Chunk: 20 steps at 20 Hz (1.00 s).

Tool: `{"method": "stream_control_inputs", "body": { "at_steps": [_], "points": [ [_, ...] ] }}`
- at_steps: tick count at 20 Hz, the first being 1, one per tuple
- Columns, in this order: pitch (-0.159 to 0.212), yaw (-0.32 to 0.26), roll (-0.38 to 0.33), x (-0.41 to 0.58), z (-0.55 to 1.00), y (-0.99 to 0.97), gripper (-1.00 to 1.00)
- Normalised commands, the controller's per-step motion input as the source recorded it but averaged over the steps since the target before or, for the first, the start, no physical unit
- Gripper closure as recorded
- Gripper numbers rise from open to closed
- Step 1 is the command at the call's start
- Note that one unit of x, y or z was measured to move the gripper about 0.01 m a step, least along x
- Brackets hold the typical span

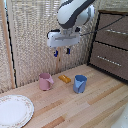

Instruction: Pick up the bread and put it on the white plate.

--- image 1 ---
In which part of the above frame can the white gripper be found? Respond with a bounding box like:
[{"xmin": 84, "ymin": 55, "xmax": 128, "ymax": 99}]
[{"xmin": 46, "ymin": 29, "xmax": 82, "ymax": 58}]

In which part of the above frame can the silver drawer handle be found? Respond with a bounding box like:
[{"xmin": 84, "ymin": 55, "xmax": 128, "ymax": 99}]
[
  {"xmin": 105, "ymin": 28, "xmax": 128, "ymax": 36},
  {"xmin": 96, "ymin": 55, "xmax": 122, "ymax": 67}
]

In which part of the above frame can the blue mug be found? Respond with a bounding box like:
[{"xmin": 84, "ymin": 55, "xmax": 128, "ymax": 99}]
[{"xmin": 73, "ymin": 74, "xmax": 88, "ymax": 95}]

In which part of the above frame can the dark wooden drawer cabinet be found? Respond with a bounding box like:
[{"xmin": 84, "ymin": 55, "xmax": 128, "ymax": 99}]
[{"xmin": 87, "ymin": 9, "xmax": 128, "ymax": 82}]

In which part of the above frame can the pink mug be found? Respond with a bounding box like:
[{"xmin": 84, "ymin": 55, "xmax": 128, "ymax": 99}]
[{"xmin": 38, "ymin": 72, "xmax": 55, "ymax": 92}]

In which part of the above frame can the white patterned plate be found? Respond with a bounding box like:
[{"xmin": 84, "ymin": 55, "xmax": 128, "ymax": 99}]
[{"xmin": 0, "ymin": 94, "xmax": 35, "ymax": 128}]

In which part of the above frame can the black cable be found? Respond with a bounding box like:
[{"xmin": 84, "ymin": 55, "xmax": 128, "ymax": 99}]
[{"xmin": 79, "ymin": 15, "xmax": 125, "ymax": 37}]

